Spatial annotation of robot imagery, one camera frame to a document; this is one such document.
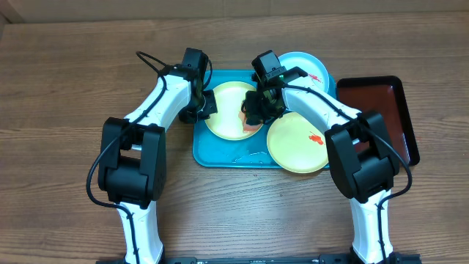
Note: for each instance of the black red lacquer tray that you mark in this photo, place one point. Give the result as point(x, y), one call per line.
point(385, 95)

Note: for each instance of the light blue plate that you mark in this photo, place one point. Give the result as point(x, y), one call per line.
point(317, 75)

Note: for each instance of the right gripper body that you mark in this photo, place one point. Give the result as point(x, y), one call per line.
point(261, 106)

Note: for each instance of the yellow plate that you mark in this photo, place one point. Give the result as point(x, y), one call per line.
point(229, 122)
point(296, 145)

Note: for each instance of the pink green sponge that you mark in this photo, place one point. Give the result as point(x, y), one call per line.
point(246, 128)

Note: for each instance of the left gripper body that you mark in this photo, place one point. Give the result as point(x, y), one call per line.
point(201, 108)

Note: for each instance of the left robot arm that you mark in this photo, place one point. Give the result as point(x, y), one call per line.
point(129, 174)

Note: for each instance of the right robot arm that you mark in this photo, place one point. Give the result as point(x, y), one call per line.
point(362, 160)

